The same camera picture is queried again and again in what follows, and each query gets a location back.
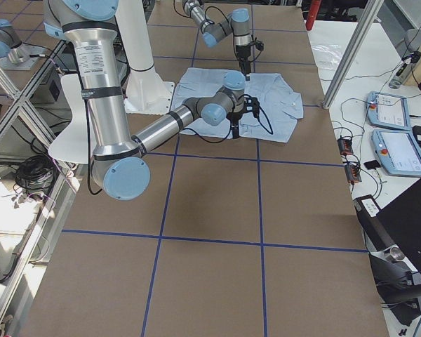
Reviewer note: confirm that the white curved panel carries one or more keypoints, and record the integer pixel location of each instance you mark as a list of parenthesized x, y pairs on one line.
[(70, 145)]

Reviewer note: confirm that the clear plastic bag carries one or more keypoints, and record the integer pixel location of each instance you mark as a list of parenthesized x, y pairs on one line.
[(327, 56)]

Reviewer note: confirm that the lower blue teach pendant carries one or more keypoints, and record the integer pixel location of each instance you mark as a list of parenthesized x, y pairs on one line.
[(397, 152)]

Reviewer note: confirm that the black laptop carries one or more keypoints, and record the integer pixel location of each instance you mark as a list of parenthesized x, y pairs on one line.
[(398, 223)]

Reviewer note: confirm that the blue teach pendant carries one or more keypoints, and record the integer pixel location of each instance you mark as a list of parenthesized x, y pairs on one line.
[(388, 111), (397, 152)]

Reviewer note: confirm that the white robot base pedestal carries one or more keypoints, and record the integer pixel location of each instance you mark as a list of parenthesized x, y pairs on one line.
[(146, 92)]

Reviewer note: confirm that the upper blue teach pendant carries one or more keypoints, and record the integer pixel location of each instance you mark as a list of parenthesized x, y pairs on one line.
[(388, 111)]

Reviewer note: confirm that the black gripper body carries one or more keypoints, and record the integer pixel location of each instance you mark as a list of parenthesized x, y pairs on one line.
[(234, 117), (243, 55)]

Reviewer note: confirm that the light blue button-up shirt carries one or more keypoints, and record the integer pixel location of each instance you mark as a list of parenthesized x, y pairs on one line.
[(281, 104)]

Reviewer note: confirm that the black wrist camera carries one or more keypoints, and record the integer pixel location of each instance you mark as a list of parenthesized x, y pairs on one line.
[(259, 45), (252, 106)]

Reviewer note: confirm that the red fire extinguisher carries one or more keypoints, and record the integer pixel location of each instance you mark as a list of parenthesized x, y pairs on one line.
[(312, 14)]

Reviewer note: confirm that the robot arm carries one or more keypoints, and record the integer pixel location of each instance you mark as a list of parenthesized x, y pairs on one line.
[(235, 24), (113, 57)]

